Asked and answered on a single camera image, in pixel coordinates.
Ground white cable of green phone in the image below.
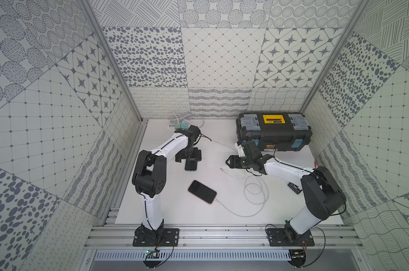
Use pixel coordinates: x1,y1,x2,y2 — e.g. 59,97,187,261
177,114,247,181

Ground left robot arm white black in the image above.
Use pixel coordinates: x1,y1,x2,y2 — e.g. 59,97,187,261
132,125,202,244

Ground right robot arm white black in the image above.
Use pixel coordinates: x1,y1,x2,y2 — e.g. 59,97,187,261
225,141,347,244

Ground left circuit board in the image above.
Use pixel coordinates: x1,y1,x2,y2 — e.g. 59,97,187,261
144,250,161,266

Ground circuit board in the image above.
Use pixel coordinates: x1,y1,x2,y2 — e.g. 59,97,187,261
289,250,306,268
144,250,161,266

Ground right circuit board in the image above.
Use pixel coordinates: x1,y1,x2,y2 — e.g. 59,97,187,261
289,250,306,268

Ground black toolbox yellow handle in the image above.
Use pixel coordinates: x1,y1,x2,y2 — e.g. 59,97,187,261
236,112,313,151

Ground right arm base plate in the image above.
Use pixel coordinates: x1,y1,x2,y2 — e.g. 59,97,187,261
265,228,315,247

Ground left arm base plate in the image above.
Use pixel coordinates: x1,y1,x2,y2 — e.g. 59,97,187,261
132,227,180,247

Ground aluminium front rail frame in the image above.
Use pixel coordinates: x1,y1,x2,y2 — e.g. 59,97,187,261
84,224,363,252

